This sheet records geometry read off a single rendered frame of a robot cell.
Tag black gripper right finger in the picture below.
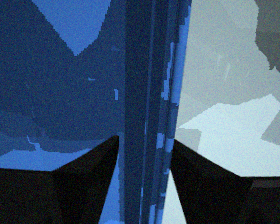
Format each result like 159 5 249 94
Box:
170 139 280 224

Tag blue plastic tray with grey wire bars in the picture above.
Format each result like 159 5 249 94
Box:
0 0 192 224

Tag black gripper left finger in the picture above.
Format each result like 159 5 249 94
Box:
0 135 119 224

